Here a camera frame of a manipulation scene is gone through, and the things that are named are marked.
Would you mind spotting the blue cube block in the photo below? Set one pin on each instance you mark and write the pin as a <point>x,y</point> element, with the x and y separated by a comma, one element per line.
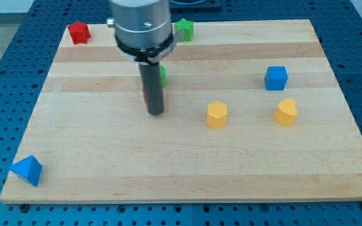
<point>276,78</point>

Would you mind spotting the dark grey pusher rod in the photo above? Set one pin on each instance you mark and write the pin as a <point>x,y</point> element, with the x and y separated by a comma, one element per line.
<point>151,82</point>

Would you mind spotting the green round block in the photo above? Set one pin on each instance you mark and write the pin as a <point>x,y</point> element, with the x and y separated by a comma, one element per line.
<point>163,76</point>

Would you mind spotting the green star block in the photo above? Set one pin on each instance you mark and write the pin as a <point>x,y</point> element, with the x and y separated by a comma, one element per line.
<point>184,30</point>

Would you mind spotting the red star block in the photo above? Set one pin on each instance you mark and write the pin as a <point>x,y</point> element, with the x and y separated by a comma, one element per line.
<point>79,32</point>

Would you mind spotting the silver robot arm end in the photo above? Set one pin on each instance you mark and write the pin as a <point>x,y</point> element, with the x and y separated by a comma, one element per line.
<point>143,29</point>

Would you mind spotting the wooden board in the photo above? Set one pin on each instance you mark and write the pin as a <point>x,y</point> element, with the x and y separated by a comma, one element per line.
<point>97,144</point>

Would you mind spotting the red circle block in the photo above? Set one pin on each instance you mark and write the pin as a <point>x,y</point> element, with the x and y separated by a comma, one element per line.
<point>144,96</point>

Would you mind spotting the blue triangle block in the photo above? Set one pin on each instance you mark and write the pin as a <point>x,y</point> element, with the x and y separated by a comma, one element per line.
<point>28,169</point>

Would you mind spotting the yellow heart block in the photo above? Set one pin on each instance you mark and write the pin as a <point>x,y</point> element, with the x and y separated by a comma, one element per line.
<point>286,112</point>

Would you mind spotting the yellow hexagon block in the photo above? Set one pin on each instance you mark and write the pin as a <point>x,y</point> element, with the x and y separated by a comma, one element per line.
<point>217,114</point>

